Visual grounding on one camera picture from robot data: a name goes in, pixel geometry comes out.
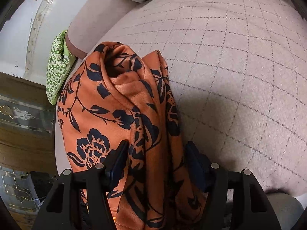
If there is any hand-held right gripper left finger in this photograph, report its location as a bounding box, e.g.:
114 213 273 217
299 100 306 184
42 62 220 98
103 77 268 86
31 140 131 230

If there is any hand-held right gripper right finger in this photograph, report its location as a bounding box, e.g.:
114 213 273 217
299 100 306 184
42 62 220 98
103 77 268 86
185 141 282 230

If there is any orange black floral shirt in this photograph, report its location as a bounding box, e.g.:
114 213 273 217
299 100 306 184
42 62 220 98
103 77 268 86
56 41 212 230

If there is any person's leg in grey jeans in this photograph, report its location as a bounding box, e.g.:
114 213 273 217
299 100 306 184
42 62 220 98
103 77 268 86
265 193 305 230

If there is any wooden door with etched glass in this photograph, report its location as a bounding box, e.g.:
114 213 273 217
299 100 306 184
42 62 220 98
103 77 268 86
0 72 59 230

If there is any green white patterned pillow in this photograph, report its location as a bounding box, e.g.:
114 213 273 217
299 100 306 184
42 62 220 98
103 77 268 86
45 29 77 105

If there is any pink bolster cushion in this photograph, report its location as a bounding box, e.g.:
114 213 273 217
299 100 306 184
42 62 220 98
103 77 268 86
66 0 184 59

